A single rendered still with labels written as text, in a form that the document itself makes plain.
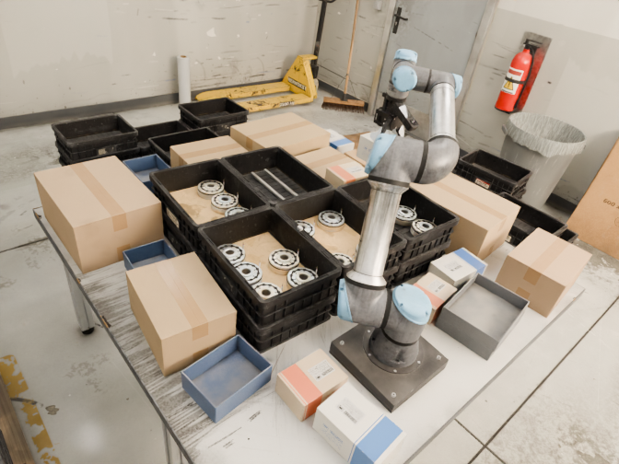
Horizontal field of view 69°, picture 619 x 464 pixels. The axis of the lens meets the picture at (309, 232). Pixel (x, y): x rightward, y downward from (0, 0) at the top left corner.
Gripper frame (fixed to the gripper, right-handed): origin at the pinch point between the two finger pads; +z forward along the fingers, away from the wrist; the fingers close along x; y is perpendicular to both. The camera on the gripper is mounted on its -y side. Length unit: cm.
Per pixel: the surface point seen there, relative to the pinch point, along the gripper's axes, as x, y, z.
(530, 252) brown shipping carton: -28, -55, 25
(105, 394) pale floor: 106, 39, 111
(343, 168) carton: 0.1, 20.5, 18.3
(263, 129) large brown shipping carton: 4, 72, 20
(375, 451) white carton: 74, -69, 33
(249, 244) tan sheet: 57, 8, 28
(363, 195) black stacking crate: -1.6, 8.1, 25.6
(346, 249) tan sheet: 28.6, -12.9, 28.1
